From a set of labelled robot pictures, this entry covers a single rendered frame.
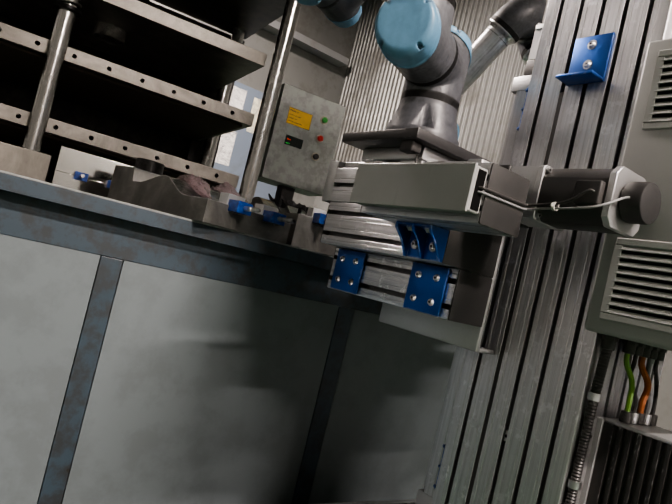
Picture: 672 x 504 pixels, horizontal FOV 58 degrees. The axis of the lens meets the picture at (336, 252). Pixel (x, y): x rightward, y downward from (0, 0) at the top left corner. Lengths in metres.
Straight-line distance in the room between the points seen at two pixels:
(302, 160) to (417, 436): 1.25
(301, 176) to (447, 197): 1.75
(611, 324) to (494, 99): 3.59
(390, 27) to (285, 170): 1.51
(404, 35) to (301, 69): 4.64
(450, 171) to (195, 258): 0.80
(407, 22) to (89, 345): 0.97
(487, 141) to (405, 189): 3.47
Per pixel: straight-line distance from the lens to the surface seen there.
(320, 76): 5.84
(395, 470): 1.94
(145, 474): 1.63
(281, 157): 2.56
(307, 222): 1.64
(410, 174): 0.95
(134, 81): 2.36
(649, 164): 1.04
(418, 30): 1.10
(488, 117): 4.48
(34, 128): 2.25
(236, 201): 1.44
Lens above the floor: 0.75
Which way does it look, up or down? 2 degrees up
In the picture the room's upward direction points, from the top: 14 degrees clockwise
